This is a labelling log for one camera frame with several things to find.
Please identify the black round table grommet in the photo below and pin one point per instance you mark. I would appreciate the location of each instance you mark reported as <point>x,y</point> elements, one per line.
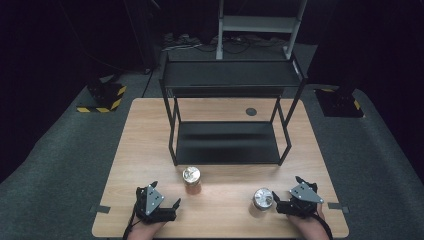
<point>251,111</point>

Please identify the person's left hand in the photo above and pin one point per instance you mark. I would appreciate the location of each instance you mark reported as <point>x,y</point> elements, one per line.
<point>146,230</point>

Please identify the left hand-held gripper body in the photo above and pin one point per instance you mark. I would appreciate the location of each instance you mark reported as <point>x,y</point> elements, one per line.
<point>151,200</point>

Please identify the silver lid glass jar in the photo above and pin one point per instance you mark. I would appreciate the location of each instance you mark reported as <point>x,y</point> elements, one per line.
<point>262,198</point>

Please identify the gold lid glass jar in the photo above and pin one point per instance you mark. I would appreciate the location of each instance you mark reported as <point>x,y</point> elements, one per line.
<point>192,180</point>

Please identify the black power strip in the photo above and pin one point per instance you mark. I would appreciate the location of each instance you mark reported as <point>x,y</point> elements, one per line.
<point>176,40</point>

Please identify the grey tape strip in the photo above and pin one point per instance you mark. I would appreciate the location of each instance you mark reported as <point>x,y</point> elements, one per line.
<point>100,209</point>
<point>338,207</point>

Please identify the grey metal stand frame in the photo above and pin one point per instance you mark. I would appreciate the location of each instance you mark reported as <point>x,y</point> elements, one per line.
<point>258,24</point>

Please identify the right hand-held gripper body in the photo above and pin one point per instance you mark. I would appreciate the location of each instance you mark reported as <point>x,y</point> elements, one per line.
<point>305,195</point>

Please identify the person's right hand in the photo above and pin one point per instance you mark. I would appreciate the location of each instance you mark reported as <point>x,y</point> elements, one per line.
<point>308,226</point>

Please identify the black metal shelf rack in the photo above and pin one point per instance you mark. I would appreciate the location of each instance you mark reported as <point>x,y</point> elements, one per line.
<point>230,143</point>

